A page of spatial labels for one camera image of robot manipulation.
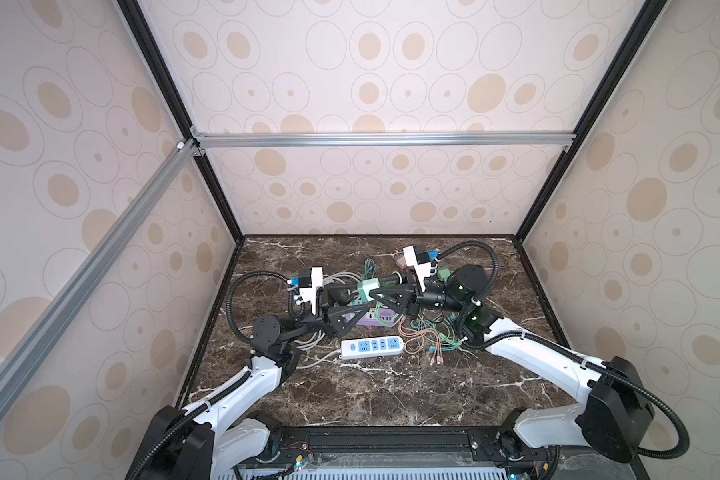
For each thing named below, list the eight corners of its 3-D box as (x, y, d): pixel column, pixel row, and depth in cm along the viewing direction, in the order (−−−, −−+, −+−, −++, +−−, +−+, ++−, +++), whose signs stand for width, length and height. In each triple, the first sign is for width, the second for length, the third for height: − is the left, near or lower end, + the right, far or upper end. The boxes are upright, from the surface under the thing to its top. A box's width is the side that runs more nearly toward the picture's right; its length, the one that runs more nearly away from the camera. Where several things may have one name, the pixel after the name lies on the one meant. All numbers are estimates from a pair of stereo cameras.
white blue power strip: (342, 359, 90) (341, 355, 88) (341, 344, 93) (340, 340, 90) (403, 354, 91) (404, 349, 89) (401, 339, 94) (402, 335, 92)
